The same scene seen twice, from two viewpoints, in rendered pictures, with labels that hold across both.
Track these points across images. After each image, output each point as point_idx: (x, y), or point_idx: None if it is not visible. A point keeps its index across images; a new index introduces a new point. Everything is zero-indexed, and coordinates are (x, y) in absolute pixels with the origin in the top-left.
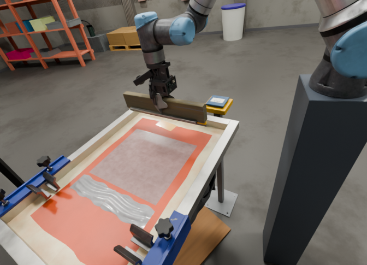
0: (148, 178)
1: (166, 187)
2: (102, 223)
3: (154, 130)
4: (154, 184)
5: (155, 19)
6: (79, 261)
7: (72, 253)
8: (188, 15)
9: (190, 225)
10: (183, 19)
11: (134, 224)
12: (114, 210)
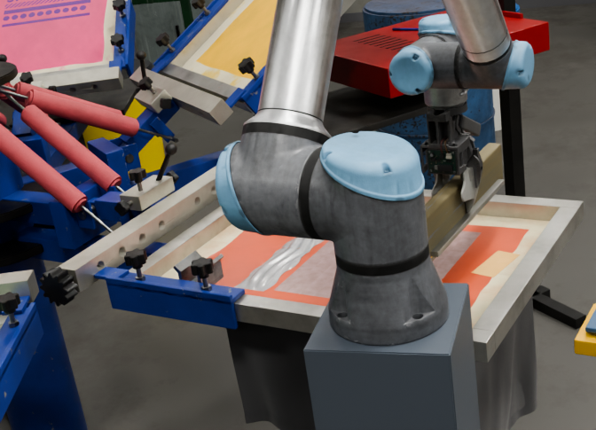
0: (330, 274)
1: (306, 293)
2: (253, 257)
3: (473, 254)
4: (315, 282)
5: (427, 35)
6: (207, 257)
7: (217, 250)
8: (454, 48)
9: (233, 323)
10: (401, 51)
11: (222, 256)
12: (271, 259)
